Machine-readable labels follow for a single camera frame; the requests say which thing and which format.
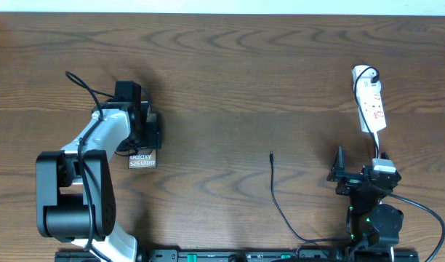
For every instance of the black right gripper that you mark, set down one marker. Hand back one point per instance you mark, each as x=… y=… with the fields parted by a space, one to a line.
x=350 y=181

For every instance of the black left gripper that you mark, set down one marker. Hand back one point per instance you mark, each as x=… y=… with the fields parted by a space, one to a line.
x=154 y=138

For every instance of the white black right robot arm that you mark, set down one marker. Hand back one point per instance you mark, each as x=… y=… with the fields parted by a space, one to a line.
x=372 y=225

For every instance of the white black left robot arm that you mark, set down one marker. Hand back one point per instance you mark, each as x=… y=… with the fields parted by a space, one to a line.
x=75 y=201

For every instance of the white power strip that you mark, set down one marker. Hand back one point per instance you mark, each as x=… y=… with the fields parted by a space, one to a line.
x=367 y=87

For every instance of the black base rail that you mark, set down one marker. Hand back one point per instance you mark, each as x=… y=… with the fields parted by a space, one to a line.
x=307 y=254

